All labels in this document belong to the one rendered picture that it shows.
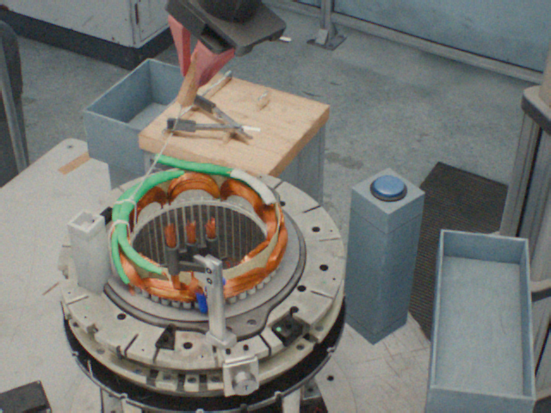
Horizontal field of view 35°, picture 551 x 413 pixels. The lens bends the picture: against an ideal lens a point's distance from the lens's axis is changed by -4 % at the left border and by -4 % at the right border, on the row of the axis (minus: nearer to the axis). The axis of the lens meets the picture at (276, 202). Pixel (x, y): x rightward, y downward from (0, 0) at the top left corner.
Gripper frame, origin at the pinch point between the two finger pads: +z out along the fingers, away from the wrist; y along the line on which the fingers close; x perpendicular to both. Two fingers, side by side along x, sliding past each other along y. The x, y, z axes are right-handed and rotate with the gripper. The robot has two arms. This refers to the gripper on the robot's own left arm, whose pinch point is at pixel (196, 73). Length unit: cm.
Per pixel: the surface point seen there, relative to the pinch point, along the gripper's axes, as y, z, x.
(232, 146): -3.9, 27.7, 22.4
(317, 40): -81, 152, 214
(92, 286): 3.4, 23.6, -10.2
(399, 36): -54, 130, 220
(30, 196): -35, 71, 21
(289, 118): -2.6, 26.2, 32.5
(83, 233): 0.8, 16.7, -10.8
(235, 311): 16.3, 18.1, -3.2
